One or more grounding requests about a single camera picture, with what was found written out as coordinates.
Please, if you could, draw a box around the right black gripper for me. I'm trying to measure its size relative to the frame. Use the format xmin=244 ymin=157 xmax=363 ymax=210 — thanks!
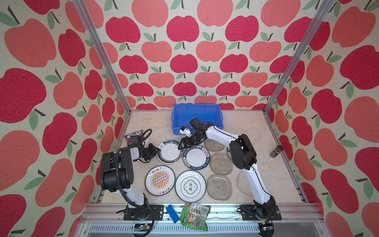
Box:
xmin=175 ymin=131 xmax=201 ymax=148

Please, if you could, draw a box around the green red striped rim plate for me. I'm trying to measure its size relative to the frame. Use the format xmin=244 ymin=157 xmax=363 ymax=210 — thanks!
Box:
xmin=157 ymin=140 xmax=184 ymax=164

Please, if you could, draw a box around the dark lettered rim plate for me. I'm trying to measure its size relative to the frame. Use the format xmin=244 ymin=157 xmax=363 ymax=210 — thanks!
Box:
xmin=183 ymin=145 xmax=211 ymax=170
xmin=227 ymin=148 xmax=232 ymax=159

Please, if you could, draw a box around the clear glass plate top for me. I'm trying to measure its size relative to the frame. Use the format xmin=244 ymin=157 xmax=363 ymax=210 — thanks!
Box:
xmin=204 ymin=139 xmax=225 ymax=152

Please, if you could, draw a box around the clear glass plate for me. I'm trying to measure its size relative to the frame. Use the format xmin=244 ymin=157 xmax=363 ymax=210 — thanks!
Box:
xmin=236 ymin=171 xmax=254 ymax=197
xmin=210 ymin=153 xmax=233 ymax=175
xmin=204 ymin=139 xmax=225 ymax=152
xmin=207 ymin=174 xmax=233 ymax=200

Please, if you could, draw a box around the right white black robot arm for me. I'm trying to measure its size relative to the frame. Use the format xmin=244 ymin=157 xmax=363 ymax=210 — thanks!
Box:
xmin=179 ymin=122 xmax=276 ymax=220

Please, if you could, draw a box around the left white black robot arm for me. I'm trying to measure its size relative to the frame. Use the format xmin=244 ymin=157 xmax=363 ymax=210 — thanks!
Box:
xmin=100 ymin=129 xmax=160 ymax=221

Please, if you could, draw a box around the blue plastic bin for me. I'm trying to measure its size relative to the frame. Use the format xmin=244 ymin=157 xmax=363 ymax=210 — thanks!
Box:
xmin=171 ymin=104 xmax=224 ymax=135

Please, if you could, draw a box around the Fox's berries candy bag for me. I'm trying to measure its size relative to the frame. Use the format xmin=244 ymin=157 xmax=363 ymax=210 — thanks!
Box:
xmin=124 ymin=129 xmax=144 ymax=146

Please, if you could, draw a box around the orange sunburst plate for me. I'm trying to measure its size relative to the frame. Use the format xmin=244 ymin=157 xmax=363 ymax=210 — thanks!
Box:
xmin=145 ymin=166 xmax=176 ymax=197

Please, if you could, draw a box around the clear glass plate middle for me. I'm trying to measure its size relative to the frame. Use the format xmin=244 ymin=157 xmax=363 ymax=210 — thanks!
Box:
xmin=210 ymin=153 xmax=233 ymax=175

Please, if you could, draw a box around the white plate black emblem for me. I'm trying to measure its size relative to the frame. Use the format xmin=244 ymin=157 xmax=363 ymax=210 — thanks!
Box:
xmin=175 ymin=170 xmax=206 ymax=203

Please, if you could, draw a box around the clear glass plate bottom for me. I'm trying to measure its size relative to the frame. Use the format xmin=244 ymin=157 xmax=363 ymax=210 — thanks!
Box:
xmin=207 ymin=174 xmax=233 ymax=200

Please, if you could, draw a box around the blue rectangular block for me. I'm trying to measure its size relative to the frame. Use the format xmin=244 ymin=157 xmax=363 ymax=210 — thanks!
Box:
xmin=166 ymin=205 xmax=180 ymax=223

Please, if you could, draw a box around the clear glass plate right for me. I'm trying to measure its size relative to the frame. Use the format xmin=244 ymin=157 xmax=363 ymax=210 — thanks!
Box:
xmin=236 ymin=171 xmax=254 ymax=197

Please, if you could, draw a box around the green snack packet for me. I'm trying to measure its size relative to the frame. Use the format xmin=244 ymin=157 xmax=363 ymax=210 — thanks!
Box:
xmin=180 ymin=203 xmax=211 ymax=232

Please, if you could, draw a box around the small jar right side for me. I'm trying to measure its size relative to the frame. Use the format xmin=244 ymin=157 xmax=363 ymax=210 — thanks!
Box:
xmin=269 ymin=145 xmax=284 ymax=158

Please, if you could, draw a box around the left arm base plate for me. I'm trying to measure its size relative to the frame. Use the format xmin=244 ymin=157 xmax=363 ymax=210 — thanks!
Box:
xmin=122 ymin=205 xmax=164 ymax=221

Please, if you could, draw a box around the aluminium front frame rail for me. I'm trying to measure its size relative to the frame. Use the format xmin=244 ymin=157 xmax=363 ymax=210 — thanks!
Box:
xmin=69 ymin=203 xmax=332 ymax=237

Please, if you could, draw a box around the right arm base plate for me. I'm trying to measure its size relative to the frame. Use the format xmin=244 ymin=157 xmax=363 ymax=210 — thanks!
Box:
xmin=236 ymin=205 xmax=282 ymax=221

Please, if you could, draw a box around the aluminium left corner post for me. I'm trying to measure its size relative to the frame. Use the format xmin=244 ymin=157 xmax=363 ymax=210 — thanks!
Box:
xmin=73 ymin=0 xmax=131 ymax=115

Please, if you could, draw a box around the aluminium corner post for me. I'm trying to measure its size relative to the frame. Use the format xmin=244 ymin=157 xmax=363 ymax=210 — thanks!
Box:
xmin=263 ymin=0 xmax=337 ymax=117
xmin=73 ymin=0 xmax=131 ymax=115

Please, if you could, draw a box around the aluminium right corner post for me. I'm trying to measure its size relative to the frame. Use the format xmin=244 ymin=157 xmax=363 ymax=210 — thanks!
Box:
xmin=263 ymin=0 xmax=337 ymax=117

